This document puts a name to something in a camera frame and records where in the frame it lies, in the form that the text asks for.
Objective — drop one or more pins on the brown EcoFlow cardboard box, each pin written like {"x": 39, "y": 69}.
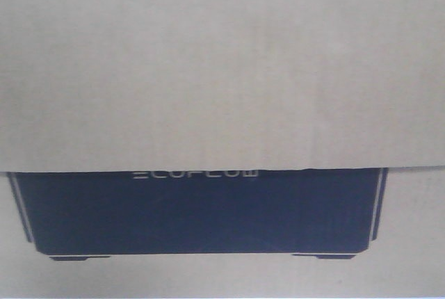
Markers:
{"x": 222, "y": 84}

